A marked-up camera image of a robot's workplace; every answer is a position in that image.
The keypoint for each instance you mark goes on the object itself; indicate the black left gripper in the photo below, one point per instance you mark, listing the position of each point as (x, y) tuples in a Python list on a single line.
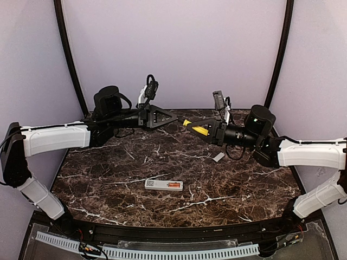
[(143, 117)]

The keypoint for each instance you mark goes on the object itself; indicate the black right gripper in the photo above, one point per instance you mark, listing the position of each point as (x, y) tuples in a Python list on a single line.
[(222, 132)]

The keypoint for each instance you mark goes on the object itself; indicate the yellow handled screwdriver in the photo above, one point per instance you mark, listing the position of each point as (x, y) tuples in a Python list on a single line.
[(198, 129)]

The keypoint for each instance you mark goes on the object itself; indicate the white battery cover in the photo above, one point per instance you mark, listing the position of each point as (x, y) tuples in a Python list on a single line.
[(218, 157)]

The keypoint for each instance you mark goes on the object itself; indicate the white remote control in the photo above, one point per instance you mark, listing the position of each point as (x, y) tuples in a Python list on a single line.
[(161, 185)]

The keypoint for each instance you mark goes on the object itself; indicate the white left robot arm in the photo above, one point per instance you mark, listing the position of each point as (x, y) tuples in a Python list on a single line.
[(112, 111)]

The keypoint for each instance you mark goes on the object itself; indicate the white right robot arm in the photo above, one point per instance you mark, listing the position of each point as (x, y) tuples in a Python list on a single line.
[(282, 151)]

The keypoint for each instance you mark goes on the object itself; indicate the orange battery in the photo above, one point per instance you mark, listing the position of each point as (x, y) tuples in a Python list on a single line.
[(175, 185)]

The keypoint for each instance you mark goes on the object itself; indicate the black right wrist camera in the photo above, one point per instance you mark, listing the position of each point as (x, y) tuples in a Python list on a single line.
[(223, 105)]

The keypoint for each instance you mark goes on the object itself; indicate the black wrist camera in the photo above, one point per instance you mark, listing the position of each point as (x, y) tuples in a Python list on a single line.
[(148, 92), (223, 105)]

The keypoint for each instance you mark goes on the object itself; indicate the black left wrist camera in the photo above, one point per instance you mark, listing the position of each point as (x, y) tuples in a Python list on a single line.
[(148, 92)]

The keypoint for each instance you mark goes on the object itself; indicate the black front table rail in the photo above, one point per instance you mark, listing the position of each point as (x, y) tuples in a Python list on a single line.
[(262, 231)]

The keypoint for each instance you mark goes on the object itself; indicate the black right frame post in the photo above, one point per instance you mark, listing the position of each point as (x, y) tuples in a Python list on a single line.
[(281, 52)]

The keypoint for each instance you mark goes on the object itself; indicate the black frame post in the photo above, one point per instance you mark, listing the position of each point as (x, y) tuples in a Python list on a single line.
[(281, 52), (68, 56)]

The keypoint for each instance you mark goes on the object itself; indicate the black left frame post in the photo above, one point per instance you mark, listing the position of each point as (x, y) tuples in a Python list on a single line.
[(68, 56)]

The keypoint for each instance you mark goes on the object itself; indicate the white slotted cable duct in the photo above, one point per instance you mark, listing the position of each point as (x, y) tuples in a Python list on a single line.
[(138, 250)]

